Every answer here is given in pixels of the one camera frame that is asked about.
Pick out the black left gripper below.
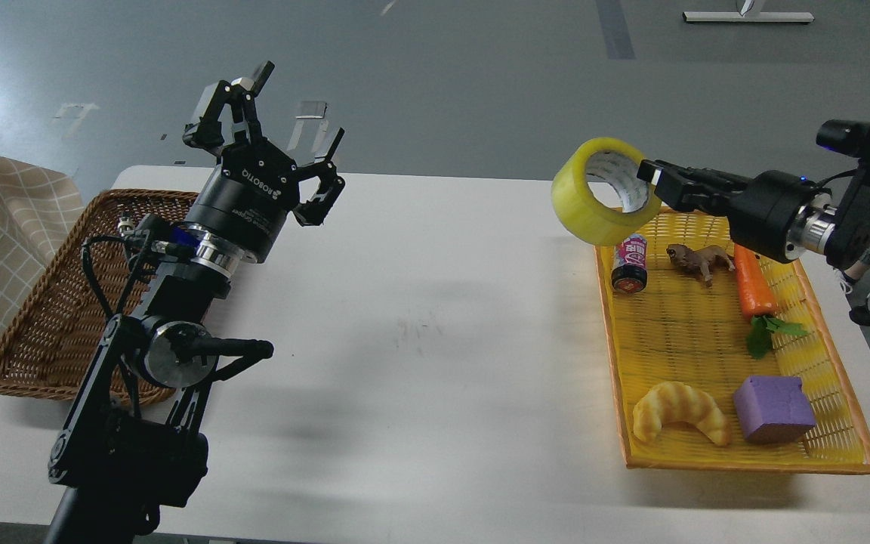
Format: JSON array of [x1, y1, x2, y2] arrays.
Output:
[[182, 61, 346, 263]]

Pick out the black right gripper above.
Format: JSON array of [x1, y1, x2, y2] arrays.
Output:
[[637, 159, 835, 263]]

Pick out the yellow tape roll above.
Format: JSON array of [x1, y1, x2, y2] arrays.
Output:
[[550, 137, 662, 246]]

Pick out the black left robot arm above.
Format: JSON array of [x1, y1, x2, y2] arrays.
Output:
[[45, 61, 345, 543]]

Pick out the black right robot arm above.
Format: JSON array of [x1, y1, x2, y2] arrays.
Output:
[[637, 119, 870, 314]]

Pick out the brown toy animal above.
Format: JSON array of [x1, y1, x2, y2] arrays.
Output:
[[666, 244, 736, 288]]

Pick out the small drink can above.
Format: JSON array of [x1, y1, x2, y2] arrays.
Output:
[[610, 233, 648, 294]]

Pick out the toy carrot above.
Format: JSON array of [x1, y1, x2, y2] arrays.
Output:
[[734, 243, 808, 360]]

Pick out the white stand base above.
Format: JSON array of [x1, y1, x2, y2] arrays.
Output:
[[681, 1, 816, 25]]

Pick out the toy croissant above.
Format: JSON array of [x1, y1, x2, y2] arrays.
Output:
[[632, 380, 731, 447]]

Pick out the purple foam block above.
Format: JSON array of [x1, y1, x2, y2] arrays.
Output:
[[733, 375, 817, 444]]

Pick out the brown wicker basket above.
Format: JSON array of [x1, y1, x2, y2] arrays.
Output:
[[0, 189, 196, 400]]

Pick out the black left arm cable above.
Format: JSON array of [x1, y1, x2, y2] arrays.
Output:
[[80, 234, 156, 326]]

